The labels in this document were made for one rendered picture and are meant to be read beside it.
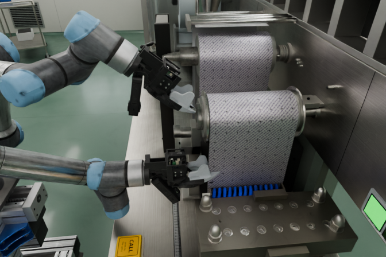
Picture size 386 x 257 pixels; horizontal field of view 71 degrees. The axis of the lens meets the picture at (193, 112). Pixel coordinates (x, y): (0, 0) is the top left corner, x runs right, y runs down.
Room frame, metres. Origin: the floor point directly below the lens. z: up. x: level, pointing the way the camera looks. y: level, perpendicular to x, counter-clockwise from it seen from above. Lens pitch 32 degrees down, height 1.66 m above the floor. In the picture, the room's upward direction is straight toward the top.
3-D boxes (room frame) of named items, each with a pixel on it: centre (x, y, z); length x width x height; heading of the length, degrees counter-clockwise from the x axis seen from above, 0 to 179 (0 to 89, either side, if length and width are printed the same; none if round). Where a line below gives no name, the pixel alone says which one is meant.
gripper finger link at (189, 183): (0.55, 0.01, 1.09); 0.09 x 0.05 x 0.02; 94
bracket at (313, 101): (0.66, -0.33, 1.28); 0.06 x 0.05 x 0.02; 95
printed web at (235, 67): (0.78, -0.14, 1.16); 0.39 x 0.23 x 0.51; 5
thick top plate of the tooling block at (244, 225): (0.47, -0.21, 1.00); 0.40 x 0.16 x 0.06; 95
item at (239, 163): (0.59, -0.16, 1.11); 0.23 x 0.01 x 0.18; 95
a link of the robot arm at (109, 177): (0.55, 0.23, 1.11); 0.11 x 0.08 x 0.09; 95
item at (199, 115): (0.64, -0.02, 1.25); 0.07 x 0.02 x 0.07; 5
